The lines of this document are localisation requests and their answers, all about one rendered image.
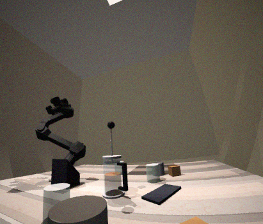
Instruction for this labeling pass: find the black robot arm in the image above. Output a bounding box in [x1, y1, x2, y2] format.
[35, 97, 86, 165]

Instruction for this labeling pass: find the glass french press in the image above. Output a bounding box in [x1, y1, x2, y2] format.
[102, 140, 128, 199]

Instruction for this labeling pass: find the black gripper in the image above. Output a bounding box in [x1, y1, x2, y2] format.
[46, 98, 68, 115]

